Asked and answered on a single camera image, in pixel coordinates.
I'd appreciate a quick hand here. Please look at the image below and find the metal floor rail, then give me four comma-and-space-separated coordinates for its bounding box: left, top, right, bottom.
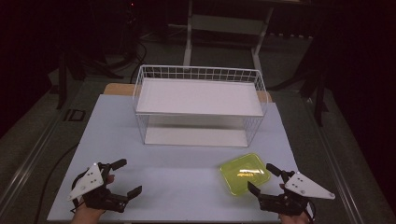
0, 115, 64, 206

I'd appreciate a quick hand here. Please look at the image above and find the black stand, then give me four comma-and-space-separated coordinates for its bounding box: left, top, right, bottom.
313, 68, 330, 127

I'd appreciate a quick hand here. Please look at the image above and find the person's right hand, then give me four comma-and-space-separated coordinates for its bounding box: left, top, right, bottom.
278, 203, 314, 224

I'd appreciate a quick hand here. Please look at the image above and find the white wire shelf rack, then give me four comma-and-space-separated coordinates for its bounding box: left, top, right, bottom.
132, 64, 269, 148

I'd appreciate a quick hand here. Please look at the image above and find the person's left hand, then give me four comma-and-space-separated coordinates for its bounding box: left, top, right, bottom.
70, 174, 116, 224

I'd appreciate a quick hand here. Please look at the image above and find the yellow-green square plate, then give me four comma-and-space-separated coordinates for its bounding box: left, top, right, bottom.
219, 152, 272, 197

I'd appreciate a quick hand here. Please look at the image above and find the black floor plate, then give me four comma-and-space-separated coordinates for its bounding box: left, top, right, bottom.
64, 108, 87, 122

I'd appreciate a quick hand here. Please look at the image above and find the black cable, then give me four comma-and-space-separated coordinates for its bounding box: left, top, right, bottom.
129, 40, 148, 83
33, 142, 80, 224

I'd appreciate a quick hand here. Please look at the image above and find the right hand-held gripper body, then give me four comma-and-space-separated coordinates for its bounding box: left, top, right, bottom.
258, 170, 336, 217

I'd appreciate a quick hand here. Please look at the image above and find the pale table cover sheet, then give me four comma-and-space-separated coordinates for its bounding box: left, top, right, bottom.
46, 92, 312, 223

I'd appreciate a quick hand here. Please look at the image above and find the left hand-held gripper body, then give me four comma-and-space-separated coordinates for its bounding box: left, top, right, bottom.
67, 161, 129, 214

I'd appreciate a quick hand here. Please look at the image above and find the white metal table frame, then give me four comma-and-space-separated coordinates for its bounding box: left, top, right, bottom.
182, 0, 275, 74

